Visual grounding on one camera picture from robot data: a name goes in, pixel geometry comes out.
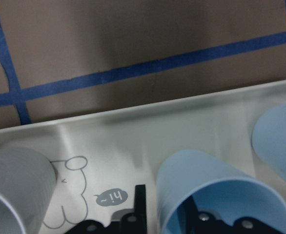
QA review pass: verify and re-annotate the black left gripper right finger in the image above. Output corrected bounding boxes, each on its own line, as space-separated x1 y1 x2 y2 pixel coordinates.
164 195 284 234

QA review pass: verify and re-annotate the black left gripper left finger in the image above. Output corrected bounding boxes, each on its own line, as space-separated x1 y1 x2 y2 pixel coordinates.
67 185 147 234

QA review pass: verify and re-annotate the light blue plastic cup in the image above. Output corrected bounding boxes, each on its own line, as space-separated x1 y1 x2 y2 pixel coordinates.
156 150 286 234

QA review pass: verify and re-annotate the grey plastic cup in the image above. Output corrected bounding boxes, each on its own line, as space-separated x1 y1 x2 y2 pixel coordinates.
0 148 56 234

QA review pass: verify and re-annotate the cream plastic tray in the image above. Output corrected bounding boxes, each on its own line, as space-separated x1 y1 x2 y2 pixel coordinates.
0 80 286 234

